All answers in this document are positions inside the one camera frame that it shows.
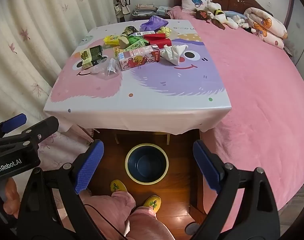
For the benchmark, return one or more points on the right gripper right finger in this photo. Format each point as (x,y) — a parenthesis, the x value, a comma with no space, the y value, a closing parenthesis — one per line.
(257,217)

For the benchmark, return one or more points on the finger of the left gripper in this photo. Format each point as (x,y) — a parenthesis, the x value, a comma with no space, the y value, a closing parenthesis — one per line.
(11,124)
(39,128)

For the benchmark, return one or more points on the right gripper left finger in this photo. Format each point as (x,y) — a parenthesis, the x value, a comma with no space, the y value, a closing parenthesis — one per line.
(38,215)

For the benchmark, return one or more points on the green black snack box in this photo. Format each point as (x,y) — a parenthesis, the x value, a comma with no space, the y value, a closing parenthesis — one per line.
(92,56)

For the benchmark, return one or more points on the clear plastic wrapper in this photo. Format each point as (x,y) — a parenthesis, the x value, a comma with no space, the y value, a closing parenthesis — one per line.
(106,70)

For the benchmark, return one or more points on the yellow egg roll packet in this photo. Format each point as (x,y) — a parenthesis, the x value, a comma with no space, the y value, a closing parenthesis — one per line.
(111,40)

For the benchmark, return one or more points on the beige plastic box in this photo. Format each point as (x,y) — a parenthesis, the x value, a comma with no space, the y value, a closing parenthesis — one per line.
(123,42)

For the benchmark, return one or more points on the green paper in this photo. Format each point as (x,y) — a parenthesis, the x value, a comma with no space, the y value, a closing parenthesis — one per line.
(134,39)

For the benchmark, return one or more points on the black gold wrapper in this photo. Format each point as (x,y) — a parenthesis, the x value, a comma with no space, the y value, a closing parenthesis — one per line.
(129,30)

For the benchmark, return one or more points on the lavender white carton box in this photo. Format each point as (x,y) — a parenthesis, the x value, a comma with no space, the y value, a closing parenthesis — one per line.
(142,33)

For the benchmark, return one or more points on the red paper rolls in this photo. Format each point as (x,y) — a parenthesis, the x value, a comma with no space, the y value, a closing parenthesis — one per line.
(159,40)

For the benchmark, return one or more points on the white tissue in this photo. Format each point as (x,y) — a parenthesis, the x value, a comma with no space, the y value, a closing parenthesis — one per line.
(173,53)

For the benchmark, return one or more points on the purple plastic bag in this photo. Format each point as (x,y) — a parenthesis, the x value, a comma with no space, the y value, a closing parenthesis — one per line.
(154,23)

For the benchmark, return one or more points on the yellow paper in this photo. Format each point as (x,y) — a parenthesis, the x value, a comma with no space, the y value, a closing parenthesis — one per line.
(165,30)

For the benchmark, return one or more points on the dark blue trash bin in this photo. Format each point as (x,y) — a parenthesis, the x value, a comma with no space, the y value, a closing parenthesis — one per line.
(146,164)

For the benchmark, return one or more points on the person's left hand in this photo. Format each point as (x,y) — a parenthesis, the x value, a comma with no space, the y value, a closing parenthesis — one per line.
(12,203)

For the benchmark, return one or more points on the left yellow slipper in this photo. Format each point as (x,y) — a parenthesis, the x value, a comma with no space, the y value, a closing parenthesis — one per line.
(117,185)

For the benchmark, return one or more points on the yellow slipper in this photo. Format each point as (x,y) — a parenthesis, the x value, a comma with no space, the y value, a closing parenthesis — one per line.
(117,185)
(153,203)

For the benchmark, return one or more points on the right pink trouser leg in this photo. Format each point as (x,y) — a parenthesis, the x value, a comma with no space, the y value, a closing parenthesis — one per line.
(145,225)

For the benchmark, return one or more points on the right yellow slipper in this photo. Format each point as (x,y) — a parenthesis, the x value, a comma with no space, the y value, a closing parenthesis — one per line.
(153,203)

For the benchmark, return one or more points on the floral cream curtain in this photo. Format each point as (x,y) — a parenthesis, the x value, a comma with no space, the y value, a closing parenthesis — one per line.
(36,39)

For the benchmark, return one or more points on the cartoon printed tablecloth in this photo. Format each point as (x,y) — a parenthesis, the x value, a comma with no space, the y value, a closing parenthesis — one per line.
(154,97)

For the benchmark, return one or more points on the dark wooden nightstand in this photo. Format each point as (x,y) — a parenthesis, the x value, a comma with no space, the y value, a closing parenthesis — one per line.
(128,18)

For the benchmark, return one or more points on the stack of books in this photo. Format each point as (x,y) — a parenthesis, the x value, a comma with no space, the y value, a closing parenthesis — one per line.
(142,10)

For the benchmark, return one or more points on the light blue tissue box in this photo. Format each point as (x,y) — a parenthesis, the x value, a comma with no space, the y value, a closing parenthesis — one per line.
(163,10)

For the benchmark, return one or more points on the folded cartoon quilt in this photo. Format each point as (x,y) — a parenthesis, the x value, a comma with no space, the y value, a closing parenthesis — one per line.
(267,28)

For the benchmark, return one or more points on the plush toy pile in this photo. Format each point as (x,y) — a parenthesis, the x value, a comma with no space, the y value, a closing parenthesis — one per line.
(212,12)

